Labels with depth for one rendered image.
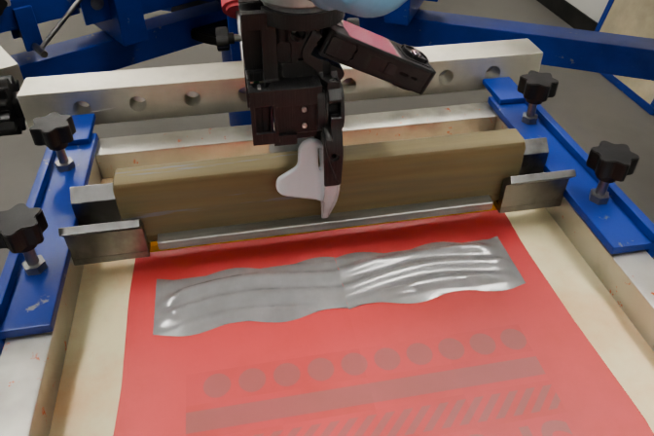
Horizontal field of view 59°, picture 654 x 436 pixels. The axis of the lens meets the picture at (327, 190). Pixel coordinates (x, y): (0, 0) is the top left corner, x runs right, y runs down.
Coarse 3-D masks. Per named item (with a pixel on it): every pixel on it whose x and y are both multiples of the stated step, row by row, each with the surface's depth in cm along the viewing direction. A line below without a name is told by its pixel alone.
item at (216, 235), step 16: (384, 208) 60; (400, 208) 60; (416, 208) 60; (432, 208) 60; (448, 208) 60; (464, 208) 61; (480, 208) 61; (240, 224) 58; (256, 224) 58; (272, 224) 58; (288, 224) 58; (304, 224) 58; (320, 224) 58; (336, 224) 59; (352, 224) 59; (368, 224) 60; (160, 240) 56; (176, 240) 56; (192, 240) 57; (208, 240) 57; (224, 240) 58
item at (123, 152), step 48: (144, 144) 71; (192, 144) 71; (240, 144) 72; (576, 240) 61; (624, 288) 54; (48, 336) 48; (0, 384) 44; (48, 384) 46; (0, 432) 41; (48, 432) 45
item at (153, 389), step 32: (160, 256) 60; (192, 256) 60; (224, 256) 60; (256, 256) 60; (288, 256) 60; (320, 256) 60; (128, 320) 54; (320, 320) 54; (128, 352) 51; (160, 352) 51; (192, 352) 51; (224, 352) 51; (256, 352) 51; (288, 352) 51; (320, 352) 51; (128, 384) 48; (160, 384) 48; (128, 416) 46; (160, 416) 46
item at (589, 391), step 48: (336, 240) 62; (384, 240) 62; (432, 240) 62; (528, 288) 57; (384, 336) 52; (432, 336) 52; (528, 336) 52; (576, 336) 52; (576, 384) 48; (624, 432) 45
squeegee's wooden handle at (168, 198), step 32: (512, 128) 60; (224, 160) 56; (256, 160) 56; (288, 160) 56; (352, 160) 56; (384, 160) 57; (416, 160) 57; (448, 160) 58; (480, 160) 59; (512, 160) 60; (128, 192) 54; (160, 192) 54; (192, 192) 55; (224, 192) 56; (256, 192) 56; (352, 192) 58; (384, 192) 59; (416, 192) 60; (448, 192) 61; (480, 192) 62; (160, 224) 56; (192, 224) 57; (224, 224) 58
